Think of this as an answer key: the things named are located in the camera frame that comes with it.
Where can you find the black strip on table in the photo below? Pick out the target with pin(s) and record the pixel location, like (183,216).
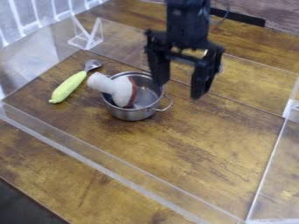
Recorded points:
(229,15)

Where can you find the clear acrylic tray wall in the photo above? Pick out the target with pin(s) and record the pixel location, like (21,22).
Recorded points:
(171,196)

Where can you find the clear acrylic triangle stand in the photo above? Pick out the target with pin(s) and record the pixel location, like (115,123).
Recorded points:
(87,39)

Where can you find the yellow handled metal spoon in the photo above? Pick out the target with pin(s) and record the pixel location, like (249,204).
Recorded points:
(67,87)

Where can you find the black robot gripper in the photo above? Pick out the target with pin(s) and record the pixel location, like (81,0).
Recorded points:
(184,42)

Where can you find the small silver pot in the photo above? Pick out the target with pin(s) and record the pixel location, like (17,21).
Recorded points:
(151,99)

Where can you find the white plush mushroom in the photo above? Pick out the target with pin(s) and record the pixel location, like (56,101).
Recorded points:
(120,88)

